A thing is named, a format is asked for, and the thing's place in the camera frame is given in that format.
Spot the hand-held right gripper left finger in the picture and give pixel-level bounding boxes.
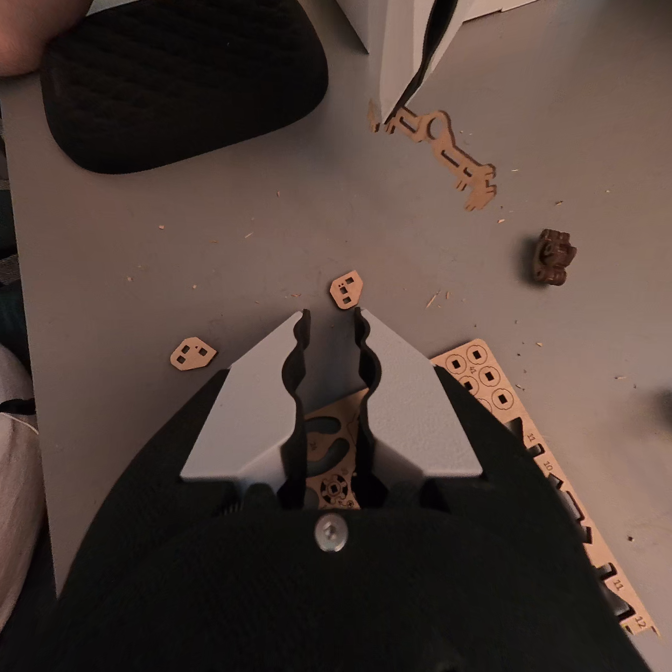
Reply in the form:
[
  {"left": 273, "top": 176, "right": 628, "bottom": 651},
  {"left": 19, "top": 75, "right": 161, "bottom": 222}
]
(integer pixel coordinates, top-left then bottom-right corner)
[{"left": 180, "top": 309, "right": 312, "bottom": 510}]

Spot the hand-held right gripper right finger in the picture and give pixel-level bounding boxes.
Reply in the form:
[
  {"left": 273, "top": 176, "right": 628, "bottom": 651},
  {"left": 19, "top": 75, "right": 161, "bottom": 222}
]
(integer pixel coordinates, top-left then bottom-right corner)
[{"left": 353, "top": 307, "right": 485, "bottom": 507}]

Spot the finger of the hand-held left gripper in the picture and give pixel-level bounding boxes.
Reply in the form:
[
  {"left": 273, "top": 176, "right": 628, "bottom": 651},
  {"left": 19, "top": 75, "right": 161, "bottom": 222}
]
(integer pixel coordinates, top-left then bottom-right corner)
[
  {"left": 396, "top": 0, "right": 474, "bottom": 116},
  {"left": 374, "top": 0, "right": 444, "bottom": 126}
]

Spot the small wooden plate with holes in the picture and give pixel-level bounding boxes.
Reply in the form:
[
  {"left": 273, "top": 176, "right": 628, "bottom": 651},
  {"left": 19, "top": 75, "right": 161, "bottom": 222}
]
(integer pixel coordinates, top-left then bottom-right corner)
[
  {"left": 329, "top": 270, "right": 364, "bottom": 310},
  {"left": 169, "top": 337, "right": 218, "bottom": 373}
]

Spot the long wooden part with holes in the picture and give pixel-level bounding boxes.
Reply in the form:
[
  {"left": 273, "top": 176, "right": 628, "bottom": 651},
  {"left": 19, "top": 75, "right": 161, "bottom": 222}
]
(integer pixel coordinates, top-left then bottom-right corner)
[{"left": 367, "top": 101, "right": 498, "bottom": 212}]

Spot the person's left forearm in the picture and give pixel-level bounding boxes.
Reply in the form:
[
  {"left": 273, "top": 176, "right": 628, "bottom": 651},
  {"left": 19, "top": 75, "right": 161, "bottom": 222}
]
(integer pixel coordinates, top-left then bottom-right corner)
[{"left": 0, "top": 0, "right": 91, "bottom": 78}]

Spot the laser-cut wooden parts sheet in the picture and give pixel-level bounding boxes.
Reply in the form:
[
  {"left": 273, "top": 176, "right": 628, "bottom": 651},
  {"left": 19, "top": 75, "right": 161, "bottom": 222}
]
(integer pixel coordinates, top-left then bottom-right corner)
[{"left": 303, "top": 338, "right": 660, "bottom": 639}]

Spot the white box with gold rings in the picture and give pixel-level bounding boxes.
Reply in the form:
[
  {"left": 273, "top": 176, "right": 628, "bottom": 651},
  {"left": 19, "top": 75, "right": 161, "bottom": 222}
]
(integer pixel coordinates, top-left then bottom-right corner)
[{"left": 346, "top": 0, "right": 532, "bottom": 54}]

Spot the small dark brown wooden assembly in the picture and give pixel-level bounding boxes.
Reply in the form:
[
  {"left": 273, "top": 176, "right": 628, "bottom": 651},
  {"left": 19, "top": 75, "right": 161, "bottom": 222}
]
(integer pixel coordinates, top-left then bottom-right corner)
[{"left": 529, "top": 228, "right": 578, "bottom": 287}]

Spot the person's white clothing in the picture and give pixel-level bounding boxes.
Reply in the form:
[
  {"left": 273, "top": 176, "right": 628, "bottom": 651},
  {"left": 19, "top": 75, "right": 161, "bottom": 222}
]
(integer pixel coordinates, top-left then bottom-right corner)
[{"left": 0, "top": 341, "right": 44, "bottom": 631}]

